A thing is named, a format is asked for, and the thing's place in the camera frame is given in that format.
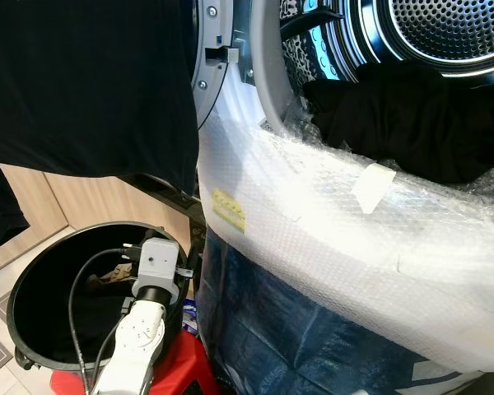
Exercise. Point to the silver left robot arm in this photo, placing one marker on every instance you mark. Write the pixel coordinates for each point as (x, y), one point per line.
(136, 341)

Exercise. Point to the white washing machine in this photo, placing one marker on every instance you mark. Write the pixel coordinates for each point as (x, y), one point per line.
(263, 74)

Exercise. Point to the brown garment in bucket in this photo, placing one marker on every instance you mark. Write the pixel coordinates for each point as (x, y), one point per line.
(111, 278)

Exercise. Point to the wooden cabinet panel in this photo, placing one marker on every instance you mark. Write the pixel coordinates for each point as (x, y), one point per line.
(74, 202)

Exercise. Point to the blue white package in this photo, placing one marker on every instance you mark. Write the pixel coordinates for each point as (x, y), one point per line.
(191, 317)

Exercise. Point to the black round laundry bucket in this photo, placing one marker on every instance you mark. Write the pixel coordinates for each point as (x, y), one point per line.
(41, 280)

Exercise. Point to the yellow sticker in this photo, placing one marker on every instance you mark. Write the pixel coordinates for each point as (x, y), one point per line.
(228, 211)

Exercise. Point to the red plastic stool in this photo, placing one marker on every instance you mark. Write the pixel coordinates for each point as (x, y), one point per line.
(181, 366)

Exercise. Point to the dark hanging garment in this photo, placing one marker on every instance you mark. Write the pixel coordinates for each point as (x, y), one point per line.
(0, 206)

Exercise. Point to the black cloth on washer door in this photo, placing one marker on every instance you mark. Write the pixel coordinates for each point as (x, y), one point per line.
(74, 82)

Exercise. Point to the grey round washer door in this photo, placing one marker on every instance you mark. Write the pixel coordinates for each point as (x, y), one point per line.
(207, 49)

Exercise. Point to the clear bubble wrap sheet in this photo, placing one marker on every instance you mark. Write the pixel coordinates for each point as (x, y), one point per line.
(354, 263)

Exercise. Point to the white tape piece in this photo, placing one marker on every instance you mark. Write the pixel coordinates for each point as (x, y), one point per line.
(372, 188)

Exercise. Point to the black garment in washer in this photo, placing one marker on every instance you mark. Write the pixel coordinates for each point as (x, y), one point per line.
(395, 123)

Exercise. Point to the steel perforated washer drum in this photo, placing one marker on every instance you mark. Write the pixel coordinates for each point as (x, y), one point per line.
(445, 33)

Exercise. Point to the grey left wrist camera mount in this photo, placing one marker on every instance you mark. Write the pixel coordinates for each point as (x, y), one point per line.
(158, 265)

